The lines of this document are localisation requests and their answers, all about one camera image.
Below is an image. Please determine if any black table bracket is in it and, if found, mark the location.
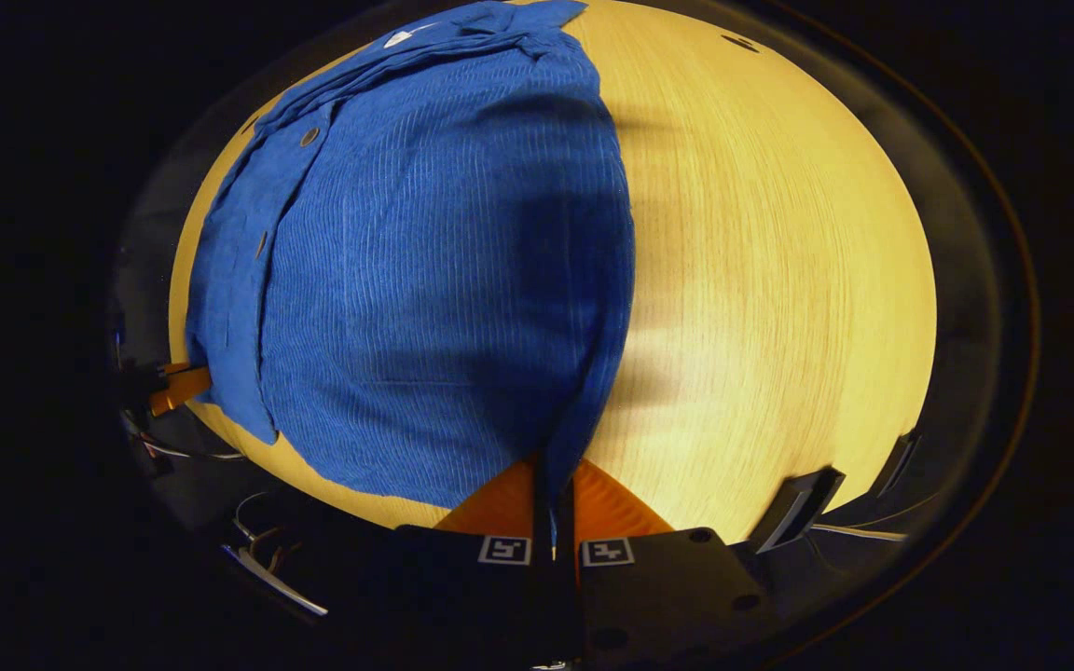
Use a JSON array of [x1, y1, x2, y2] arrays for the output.
[[750, 466, 846, 554], [873, 429, 922, 500]]

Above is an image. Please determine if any silver metal bar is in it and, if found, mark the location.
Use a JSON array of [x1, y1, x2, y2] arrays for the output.
[[223, 543, 330, 618]]

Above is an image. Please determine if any blue button shirt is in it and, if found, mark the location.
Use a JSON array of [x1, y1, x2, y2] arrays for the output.
[[185, 0, 638, 551]]

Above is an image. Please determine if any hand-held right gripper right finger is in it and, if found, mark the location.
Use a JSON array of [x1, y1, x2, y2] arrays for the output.
[[558, 457, 785, 667]]

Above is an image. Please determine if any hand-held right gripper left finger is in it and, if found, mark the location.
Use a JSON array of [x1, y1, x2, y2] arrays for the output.
[[388, 455, 580, 667]]

